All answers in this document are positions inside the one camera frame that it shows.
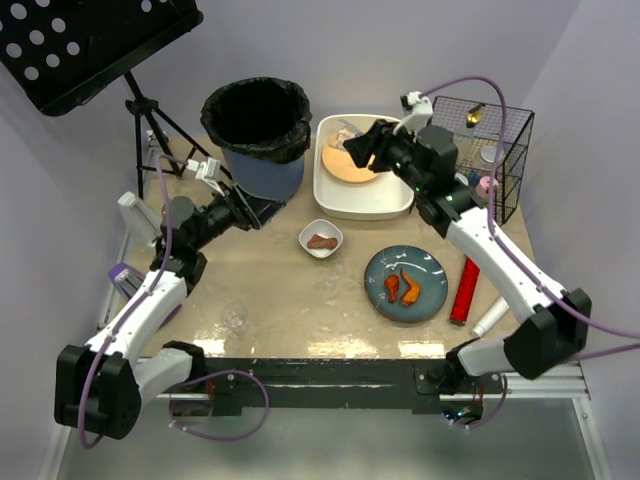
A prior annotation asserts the clear wine glass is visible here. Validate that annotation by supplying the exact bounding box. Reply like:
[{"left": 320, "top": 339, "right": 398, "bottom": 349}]
[
  {"left": 221, "top": 302, "right": 249, "bottom": 334},
  {"left": 326, "top": 119, "right": 364, "bottom": 151}
]

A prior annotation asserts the yellow plastic plate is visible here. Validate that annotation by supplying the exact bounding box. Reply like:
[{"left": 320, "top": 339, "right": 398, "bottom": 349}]
[{"left": 321, "top": 143, "right": 378, "bottom": 184}]

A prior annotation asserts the pink lid spice jar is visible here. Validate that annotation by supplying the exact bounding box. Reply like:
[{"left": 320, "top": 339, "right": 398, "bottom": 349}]
[{"left": 475, "top": 176, "right": 499, "bottom": 200}]

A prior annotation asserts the blue ceramic plate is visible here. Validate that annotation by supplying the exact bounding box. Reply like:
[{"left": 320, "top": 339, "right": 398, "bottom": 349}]
[{"left": 364, "top": 245, "right": 448, "bottom": 324}]

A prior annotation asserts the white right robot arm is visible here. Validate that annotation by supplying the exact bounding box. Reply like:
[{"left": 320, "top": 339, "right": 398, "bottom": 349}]
[{"left": 343, "top": 120, "right": 592, "bottom": 392}]

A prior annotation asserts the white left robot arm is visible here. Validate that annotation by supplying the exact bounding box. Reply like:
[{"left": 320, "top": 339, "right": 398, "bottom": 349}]
[{"left": 54, "top": 185, "right": 286, "bottom": 439}]

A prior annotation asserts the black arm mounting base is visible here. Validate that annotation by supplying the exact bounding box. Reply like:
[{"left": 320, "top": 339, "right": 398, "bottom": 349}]
[{"left": 196, "top": 357, "right": 501, "bottom": 416}]

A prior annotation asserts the blue trash bin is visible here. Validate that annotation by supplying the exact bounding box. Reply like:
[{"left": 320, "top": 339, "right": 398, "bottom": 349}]
[{"left": 221, "top": 148, "right": 305, "bottom": 201}]

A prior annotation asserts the white plastic tub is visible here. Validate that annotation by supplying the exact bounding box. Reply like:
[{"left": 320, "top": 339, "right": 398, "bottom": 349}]
[{"left": 312, "top": 114, "right": 414, "bottom": 220}]

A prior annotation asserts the white metronome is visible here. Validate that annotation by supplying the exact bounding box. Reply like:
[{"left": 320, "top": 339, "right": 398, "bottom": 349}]
[{"left": 118, "top": 191, "right": 162, "bottom": 249}]

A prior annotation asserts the pink meat piece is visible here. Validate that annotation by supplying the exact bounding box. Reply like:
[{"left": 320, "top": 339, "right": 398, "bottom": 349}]
[{"left": 306, "top": 234, "right": 338, "bottom": 250}]

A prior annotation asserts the small white green bowl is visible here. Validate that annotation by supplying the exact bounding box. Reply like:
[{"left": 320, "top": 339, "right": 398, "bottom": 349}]
[{"left": 298, "top": 219, "right": 344, "bottom": 259}]

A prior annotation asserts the black trash bag liner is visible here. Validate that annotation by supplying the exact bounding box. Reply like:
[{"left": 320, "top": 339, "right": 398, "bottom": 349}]
[{"left": 200, "top": 77, "right": 312, "bottom": 165}]

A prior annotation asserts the purple metronome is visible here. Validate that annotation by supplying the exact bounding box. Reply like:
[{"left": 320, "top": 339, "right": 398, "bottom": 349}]
[{"left": 108, "top": 262, "right": 145, "bottom": 300}]

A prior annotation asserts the left orange chicken piece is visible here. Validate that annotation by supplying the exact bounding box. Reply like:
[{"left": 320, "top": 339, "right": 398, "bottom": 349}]
[{"left": 384, "top": 274, "right": 400, "bottom": 303}]

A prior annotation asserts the orange chicken piece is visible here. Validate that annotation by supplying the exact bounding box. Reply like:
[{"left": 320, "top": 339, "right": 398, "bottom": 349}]
[
  {"left": 400, "top": 270, "right": 421, "bottom": 307},
  {"left": 384, "top": 274, "right": 400, "bottom": 303}
]

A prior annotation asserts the red glitter tube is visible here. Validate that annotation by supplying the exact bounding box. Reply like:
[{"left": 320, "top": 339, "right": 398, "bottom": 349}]
[{"left": 449, "top": 257, "right": 480, "bottom": 326}]

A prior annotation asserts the right orange chicken piece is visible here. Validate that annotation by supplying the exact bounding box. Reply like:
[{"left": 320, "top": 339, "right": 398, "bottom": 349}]
[{"left": 400, "top": 270, "right": 421, "bottom": 307}]

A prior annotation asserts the white plastic tube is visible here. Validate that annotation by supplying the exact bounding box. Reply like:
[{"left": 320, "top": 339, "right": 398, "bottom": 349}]
[{"left": 471, "top": 297, "right": 509, "bottom": 338}]

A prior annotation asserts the black music stand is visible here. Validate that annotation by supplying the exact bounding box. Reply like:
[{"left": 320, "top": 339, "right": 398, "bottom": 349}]
[{"left": 0, "top": 0, "right": 234, "bottom": 200}]

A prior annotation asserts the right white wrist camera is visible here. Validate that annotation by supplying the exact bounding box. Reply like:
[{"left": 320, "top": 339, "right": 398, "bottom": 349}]
[{"left": 393, "top": 91, "right": 433, "bottom": 134}]

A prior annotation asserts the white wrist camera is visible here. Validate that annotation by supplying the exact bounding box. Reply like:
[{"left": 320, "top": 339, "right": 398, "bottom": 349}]
[
  {"left": 186, "top": 157, "right": 223, "bottom": 195},
  {"left": 393, "top": 91, "right": 433, "bottom": 134}
]

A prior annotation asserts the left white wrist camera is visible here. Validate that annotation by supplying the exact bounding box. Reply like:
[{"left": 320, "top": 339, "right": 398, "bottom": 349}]
[{"left": 186, "top": 157, "right": 223, "bottom": 195}]

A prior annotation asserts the black wire basket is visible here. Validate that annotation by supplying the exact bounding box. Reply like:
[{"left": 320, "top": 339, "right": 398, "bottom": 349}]
[{"left": 431, "top": 96, "right": 534, "bottom": 225}]

